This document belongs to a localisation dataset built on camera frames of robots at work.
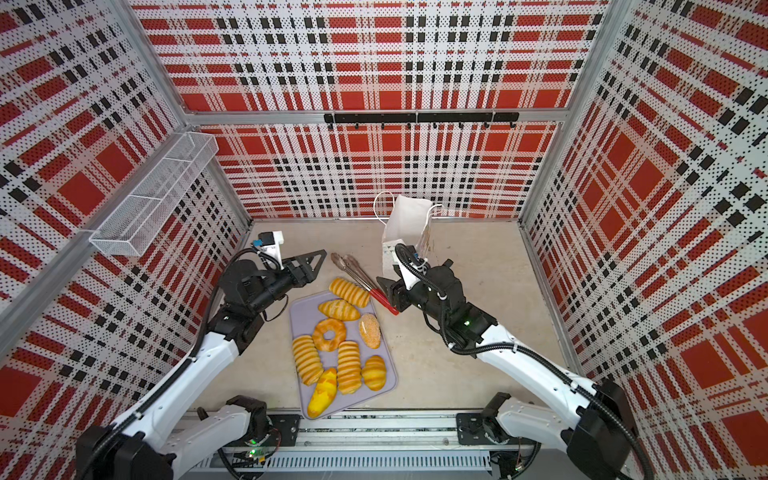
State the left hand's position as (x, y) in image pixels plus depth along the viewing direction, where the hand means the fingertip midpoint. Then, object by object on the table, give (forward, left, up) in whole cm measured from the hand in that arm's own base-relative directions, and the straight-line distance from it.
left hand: (321, 259), depth 73 cm
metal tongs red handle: (+16, -3, -25) cm, 30 cm away
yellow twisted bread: (-25, 0, -25) cm, 35 cm away
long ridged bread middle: (-20, -6, -25) cm, 33 cm away
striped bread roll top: (+5, -4, -24) cm, 25 cm away
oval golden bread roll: (-1, -1, -24) cm, 24 cm away
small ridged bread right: (-20, -12, -25) cm, 35 cm away
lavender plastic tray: (-2, +10, -25) cm, 28 cm away
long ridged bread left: (-16, +6, -25) cm, 31 cm away
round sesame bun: (-8, -11, -24) cm, 27 cm away
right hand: (-5, -17, -1) cm, 17 cm away
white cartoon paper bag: (+23, -22, -9) cm, 33 cm away
